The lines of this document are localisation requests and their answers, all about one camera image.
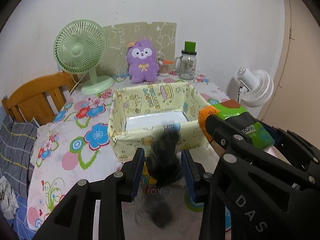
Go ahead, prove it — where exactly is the green orange tissue pack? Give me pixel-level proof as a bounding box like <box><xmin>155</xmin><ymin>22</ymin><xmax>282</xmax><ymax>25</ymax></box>
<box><xmin>199</xmin><ymin>99</ymin><xmax>275</xmax><ymax>150</ymax></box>

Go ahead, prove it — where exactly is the black drawstring pouch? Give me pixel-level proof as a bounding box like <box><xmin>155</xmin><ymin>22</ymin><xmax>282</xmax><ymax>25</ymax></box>
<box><xmin>142</xmin><ymin>122</ymin><xmax>185</xmax><ymax>229</ymax></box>

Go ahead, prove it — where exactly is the white clip fan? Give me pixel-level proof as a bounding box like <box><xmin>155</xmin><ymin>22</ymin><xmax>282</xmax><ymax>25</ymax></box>
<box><xmin>236</xmin><ymin>67</ymin><xmax>274</xmax><ymax>108</ymax></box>

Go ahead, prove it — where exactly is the yellow cartoon tissue pack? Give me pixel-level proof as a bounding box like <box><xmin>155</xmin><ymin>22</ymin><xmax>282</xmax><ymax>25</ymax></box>
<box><xmin>141</xmin><ymin>162</ymin><xmax>157</xmax><ymax>185</ymax></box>

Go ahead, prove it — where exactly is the floral tablecloth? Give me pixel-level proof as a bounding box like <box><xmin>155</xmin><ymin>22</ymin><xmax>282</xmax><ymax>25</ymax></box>
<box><xmin>27</xmin><ymin>74</ymin><xmax>228</xmax><ymax>230</ymax></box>

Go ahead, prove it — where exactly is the glass mug with green lid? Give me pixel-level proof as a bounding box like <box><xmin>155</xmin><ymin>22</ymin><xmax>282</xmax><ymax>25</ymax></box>
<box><xmin>174</xmin><ymin>41</ymin><xmax>197</xmax><ymax>80</ymax></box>

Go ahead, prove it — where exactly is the toothpick jar with orange lid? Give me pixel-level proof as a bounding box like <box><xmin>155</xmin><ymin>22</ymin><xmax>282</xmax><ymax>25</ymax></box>
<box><xmin>158</xmin><ymin>58</ymin><xmax>174</xmax><ymax>76</ymax></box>

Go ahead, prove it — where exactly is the yellow cartoon fabric storage box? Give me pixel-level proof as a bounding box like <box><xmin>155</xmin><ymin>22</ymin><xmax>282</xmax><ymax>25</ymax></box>
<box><xmin>108</xmin><ymin>82</ymin><xmax>209</xmax><ymax>161</ymax></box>

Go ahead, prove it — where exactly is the grey plaid bedding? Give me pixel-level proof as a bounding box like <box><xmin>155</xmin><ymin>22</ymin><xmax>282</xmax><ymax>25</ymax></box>
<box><xmin>1</xmin><ymin>115</ymin><xmax>37</xmax><ymax>199</ymax></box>

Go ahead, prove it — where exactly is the purple plush toy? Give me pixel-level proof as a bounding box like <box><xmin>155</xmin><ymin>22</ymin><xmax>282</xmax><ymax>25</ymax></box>
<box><xmin>126</xmin><ymin>39</ymin><xmax>159</xmax><ymax>83</ymax></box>

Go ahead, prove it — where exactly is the cartoon patterned cardboard sheet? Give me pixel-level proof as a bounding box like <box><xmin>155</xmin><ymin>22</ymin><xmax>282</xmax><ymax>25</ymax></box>
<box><xmin>96</xmin><ymin>22</ymin><xmax>177</xmax><ymax>76</ymax></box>

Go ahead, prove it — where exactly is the wooden chair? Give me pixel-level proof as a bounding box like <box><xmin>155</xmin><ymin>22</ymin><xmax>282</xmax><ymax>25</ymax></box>
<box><xmin>1</xmin><ymin>72</ymin><xmax>79</xmax><ymax>125</ymax></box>

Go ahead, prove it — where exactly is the green desk fan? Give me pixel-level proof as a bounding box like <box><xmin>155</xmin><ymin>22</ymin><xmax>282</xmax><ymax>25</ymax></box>
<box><xmin>53</xmin><ymin>20</ymin><xmax>114</xmax><ymax>95</ymax></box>

